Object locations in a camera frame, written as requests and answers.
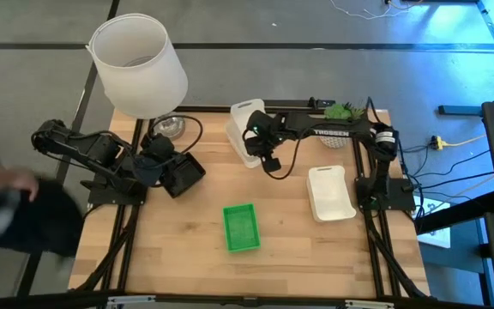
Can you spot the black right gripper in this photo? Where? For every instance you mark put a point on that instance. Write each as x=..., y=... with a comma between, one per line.
x=268, y=133

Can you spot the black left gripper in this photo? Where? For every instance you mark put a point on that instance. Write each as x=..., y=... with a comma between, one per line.
x=154, y=163

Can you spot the black mesh plastic basket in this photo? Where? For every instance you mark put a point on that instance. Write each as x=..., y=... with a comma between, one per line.
x=189, y=185
x=191, y=173

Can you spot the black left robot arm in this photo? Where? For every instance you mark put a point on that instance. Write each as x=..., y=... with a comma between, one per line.
x=97, y=150

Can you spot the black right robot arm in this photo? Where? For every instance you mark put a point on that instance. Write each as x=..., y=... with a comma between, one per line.
x=337, y=126

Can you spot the silver lamp base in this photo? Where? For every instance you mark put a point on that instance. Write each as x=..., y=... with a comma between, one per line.
x=170, y=126

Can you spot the white patterned plant pot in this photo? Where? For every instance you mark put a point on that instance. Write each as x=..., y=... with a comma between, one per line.
x=335, y=143

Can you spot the white lamp shade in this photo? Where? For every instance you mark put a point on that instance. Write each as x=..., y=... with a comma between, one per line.
x=144, y=86

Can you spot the green succulent plant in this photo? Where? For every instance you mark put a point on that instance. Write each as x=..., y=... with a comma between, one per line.
x=343, y=112

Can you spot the person's hand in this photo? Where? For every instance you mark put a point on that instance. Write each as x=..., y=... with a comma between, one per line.
x=26, y=182

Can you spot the yellow power plug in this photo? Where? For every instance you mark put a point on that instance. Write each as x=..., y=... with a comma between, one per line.
x=437, y=142

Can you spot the white box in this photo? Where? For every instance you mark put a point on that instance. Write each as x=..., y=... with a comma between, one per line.
x=440, y=238

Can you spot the black diagonal beam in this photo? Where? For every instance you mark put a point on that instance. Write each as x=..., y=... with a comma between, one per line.
x=457, y=212

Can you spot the black long frame rail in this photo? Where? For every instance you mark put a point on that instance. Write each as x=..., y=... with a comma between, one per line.
x=212, y=109
x=208, y=300

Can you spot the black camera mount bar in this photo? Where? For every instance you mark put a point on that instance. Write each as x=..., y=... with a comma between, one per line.
x=290, y=103

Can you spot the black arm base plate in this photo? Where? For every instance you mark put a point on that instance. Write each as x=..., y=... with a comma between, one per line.
x=401, y=199
x=101, y=198

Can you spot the black aluminium frame rail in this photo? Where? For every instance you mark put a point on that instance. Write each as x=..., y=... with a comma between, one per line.
x=377, y=274
x=393, y=274
x=108, y=274
x=124, y=274

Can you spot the black diagonal frame brace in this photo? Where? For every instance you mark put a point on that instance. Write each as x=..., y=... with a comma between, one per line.
x=99, y=262
x=411, y=288

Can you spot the silver metal bracket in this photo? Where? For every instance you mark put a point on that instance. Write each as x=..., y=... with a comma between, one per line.
x=131, y=299
x=369, y=304

